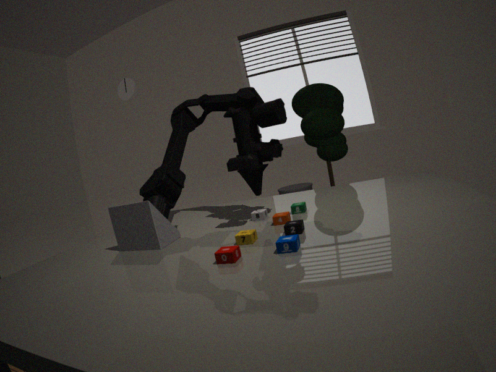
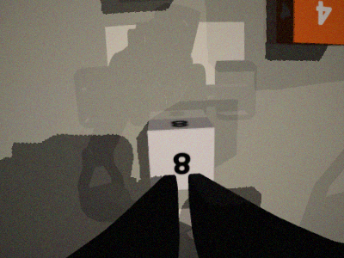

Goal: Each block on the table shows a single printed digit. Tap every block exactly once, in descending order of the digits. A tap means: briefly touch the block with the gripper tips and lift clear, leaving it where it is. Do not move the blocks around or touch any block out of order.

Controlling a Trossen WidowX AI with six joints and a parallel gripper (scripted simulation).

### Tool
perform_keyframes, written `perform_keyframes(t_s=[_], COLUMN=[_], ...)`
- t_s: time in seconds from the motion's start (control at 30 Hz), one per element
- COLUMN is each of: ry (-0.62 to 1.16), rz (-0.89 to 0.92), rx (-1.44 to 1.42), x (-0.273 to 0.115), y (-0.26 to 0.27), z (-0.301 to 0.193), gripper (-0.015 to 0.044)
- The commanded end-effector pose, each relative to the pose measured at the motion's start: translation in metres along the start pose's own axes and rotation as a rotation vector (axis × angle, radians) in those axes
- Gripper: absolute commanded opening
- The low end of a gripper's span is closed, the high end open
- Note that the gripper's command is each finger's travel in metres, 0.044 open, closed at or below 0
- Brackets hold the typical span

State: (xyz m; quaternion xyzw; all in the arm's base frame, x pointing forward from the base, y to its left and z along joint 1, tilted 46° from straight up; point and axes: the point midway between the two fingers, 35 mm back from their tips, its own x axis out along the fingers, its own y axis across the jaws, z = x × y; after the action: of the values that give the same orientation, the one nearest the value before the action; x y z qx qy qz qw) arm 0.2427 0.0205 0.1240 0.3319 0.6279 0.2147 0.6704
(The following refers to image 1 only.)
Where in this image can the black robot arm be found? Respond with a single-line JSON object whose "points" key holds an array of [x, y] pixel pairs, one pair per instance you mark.
{"points": [[247, 110]]}

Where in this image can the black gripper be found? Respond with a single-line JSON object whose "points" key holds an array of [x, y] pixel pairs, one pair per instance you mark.
{"points": [[248, 165]]}

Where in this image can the green block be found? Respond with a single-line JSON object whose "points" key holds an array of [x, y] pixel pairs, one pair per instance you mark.
{"points": [[298, 208]]}

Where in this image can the red block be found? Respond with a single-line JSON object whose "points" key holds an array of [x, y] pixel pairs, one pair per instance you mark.
{"points": [[227, 255]]}

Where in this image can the orange block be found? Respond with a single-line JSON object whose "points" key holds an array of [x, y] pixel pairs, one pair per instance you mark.
{"points": [[281, 218]]}

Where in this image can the yellow block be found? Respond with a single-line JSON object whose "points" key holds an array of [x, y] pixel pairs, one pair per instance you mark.
{"points": [[245, 237]]}

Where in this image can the blue block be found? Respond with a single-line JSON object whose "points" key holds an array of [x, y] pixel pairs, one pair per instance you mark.
{"points": [[288, 244]]}

